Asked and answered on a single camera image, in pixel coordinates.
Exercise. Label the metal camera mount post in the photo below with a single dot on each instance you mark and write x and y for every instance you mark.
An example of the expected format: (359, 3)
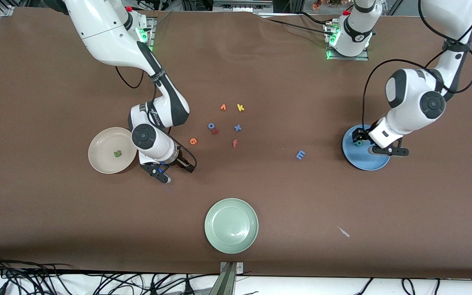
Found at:
(228, 280)

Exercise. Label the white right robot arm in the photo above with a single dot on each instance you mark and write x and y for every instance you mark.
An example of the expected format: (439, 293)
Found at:
(105, 41)

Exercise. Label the brown paper table cover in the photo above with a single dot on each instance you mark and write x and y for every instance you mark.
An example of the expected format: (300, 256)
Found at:
(260, 73)

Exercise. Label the red foam letter r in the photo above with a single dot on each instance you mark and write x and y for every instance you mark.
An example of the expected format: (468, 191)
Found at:
(215, 131)

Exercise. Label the blue foam letter E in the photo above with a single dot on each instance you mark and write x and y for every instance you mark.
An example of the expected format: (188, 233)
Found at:
(300, 155)

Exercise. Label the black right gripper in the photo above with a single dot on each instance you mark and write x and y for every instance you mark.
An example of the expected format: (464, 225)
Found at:
(183, 163)

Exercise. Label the beige round plate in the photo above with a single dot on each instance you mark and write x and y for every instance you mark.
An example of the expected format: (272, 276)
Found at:
(105, 143)

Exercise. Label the blue round plate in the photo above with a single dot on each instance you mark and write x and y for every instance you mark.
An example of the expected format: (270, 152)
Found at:
(359, 159)

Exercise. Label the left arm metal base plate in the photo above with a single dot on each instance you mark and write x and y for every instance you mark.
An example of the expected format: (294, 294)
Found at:
(348, 58)

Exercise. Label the small white paper scrap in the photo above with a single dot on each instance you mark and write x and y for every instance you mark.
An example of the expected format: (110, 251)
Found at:
(344, 232)

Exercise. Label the aluminium frame bar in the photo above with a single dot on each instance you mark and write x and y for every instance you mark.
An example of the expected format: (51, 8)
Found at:
(242, 5)

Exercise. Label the pale green round plate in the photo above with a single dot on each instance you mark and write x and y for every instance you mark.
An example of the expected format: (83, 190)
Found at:
(231, 225)

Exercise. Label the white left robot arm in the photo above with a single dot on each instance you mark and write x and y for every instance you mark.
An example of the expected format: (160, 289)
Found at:
(408, 98)

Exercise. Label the orange brown background object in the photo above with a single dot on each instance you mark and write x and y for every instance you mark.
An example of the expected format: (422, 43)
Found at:
(317, 5)

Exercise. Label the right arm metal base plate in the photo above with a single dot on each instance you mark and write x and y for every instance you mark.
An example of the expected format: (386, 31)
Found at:
(153, 22)

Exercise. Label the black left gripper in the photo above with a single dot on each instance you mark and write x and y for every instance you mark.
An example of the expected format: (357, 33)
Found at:
(360, 135)

